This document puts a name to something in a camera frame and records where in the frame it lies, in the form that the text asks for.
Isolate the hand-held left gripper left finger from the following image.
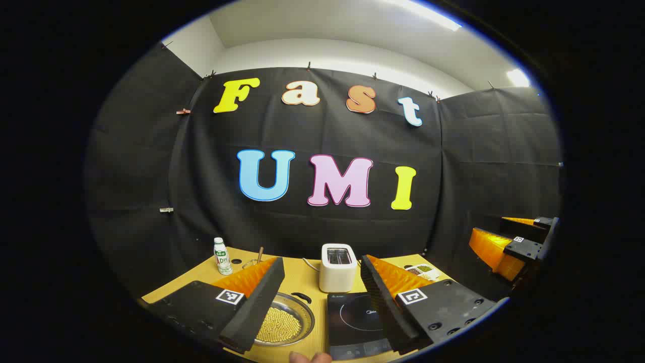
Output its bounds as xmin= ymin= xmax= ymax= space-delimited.
xmin=143 ymin=256 xmax=286 ymax=354

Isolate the yellow beans heap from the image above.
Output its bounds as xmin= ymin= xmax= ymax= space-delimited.
xmin=257 ymin=307 xmax=302 ymax=343

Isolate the steel pot with black handle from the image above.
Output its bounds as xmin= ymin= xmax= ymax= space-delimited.
xmin=254 ymin=291 xmax=315 ymax=347

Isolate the black backdrop cloth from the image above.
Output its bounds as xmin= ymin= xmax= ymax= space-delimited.
xmin=86 ymin=43 xmax=562 ymax=303

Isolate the white toaster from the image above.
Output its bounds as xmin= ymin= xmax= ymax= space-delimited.
xmin=319 ymin=244 xmax=358 ymax=293

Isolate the white drink bottle green label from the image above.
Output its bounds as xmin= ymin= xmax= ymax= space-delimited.
xmin=214 ymin=237 xmax=233 ymax=275

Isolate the black induction cooktop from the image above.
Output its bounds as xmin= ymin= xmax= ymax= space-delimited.
xmin=327 ymin=291 xmax=399 ymax=361

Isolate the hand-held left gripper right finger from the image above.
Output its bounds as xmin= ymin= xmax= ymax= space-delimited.
xmin=359 ymin=254 xmax=498 ymax=355

